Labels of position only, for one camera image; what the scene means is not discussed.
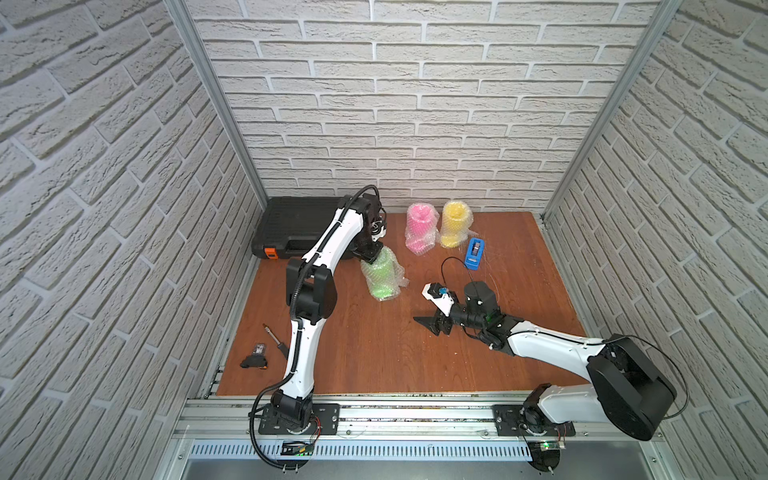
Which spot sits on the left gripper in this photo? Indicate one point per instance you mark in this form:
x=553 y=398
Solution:
x=372 y=243

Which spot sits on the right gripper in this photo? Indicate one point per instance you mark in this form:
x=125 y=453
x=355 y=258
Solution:
x=434 y=323

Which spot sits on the green plastic wine glass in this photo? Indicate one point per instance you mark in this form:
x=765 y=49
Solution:
x=380 y=277

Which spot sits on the bubble wrap sheet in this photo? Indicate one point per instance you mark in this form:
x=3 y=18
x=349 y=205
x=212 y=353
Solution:
x=403 y=282
x=456 y=225
x=421 y=229

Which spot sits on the yellow plastic wine glass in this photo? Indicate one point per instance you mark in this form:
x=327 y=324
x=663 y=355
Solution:
x=454 y=223

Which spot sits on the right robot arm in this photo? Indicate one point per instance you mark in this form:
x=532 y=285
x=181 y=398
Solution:
x=623 y=386

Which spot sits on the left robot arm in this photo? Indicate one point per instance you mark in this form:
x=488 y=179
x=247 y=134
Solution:
x=358 y=225

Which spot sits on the blue tape dispenser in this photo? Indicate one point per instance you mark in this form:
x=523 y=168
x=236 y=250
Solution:
x=474 y=253

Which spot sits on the black plastic tool case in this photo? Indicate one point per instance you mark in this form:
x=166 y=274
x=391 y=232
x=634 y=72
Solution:
x=291 y=226

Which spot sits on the relay on black socket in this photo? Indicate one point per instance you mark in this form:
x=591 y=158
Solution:
x=256 y=359

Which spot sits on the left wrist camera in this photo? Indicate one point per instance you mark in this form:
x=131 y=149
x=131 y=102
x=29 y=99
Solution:
x=378 y=224

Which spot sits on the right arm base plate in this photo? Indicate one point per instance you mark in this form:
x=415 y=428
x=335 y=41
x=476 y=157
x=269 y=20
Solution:
x=517 y=420

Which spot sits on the black handled screwdriver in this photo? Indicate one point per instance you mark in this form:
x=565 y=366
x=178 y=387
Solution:
x=282 y=347

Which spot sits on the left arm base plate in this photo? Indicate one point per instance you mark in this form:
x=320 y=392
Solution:
x=322 y=416

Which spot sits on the aluminium mounting rail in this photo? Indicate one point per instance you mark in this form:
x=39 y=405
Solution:
x=360 y=428

